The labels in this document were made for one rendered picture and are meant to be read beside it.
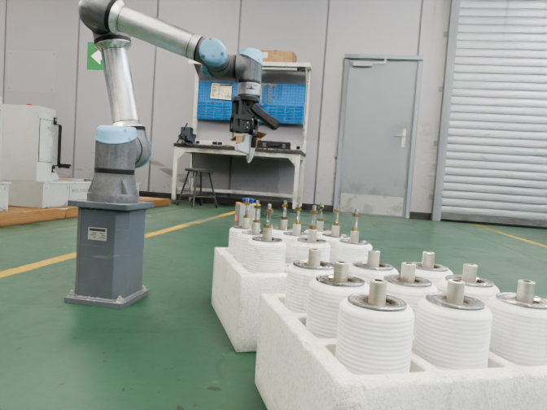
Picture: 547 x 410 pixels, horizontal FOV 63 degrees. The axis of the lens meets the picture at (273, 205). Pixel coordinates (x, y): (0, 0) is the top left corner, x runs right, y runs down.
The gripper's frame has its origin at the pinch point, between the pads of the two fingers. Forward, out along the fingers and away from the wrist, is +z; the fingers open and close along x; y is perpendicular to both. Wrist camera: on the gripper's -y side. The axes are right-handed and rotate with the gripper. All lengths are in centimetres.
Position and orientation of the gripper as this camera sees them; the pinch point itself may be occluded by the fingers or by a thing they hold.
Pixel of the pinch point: (251, 159)
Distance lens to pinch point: 150.0
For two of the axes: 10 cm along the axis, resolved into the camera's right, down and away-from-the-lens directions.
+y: -9.6, -0.5, -2.9
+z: -0.7, 10.0, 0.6
